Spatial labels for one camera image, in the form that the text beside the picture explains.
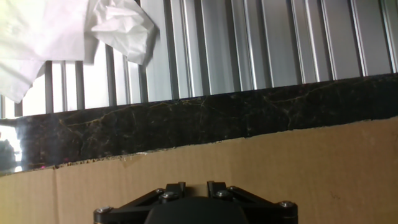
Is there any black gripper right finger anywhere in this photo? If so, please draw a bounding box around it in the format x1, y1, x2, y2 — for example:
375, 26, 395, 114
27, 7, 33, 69
206, 180, 299, 224

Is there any brown cardboard sheet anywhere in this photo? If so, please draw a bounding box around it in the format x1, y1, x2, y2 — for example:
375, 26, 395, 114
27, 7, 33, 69
0, 116, 398, 224

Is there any crumpled white tissue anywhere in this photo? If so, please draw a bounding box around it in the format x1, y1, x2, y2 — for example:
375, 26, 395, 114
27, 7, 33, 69
90, 0, 159, 67

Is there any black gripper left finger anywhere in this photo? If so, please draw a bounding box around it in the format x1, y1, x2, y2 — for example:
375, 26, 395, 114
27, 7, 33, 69
93, 182, 187, 224

